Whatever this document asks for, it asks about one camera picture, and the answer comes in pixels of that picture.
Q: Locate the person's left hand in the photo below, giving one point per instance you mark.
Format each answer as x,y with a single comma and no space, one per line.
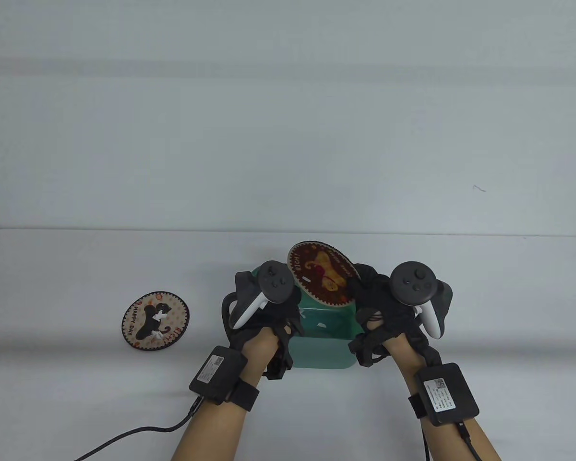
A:
281,317

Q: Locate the person's right hand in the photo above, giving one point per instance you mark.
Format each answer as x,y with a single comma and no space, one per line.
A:
372,297

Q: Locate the brown coaster with yellow dog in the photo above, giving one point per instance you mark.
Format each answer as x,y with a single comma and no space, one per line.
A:
326,276

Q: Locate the beige coaster with black dog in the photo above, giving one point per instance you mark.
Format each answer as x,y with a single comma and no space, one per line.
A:
137,317

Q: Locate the person's right forearm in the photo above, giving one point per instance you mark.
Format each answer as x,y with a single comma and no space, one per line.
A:
446,446

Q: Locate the person's left forearm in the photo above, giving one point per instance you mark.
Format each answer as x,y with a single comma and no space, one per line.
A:
211,432

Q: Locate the black and white left controller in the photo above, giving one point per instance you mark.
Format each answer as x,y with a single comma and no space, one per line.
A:
274,282

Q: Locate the black and white controller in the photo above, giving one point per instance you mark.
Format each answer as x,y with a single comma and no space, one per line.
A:
274,282
413,283

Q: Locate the black and white right controller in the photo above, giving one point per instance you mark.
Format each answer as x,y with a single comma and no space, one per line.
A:
413,283

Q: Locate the green plastic bin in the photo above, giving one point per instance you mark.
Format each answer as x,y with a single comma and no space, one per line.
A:
321,353

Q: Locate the black left wrist sensor box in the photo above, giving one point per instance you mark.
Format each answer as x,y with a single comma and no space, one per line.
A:
216,374

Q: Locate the black wrist sensor box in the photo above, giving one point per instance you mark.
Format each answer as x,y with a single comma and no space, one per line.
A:
446,394
216,374

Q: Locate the black right wrist sensor box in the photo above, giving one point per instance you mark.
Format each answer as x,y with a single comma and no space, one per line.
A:
446,394

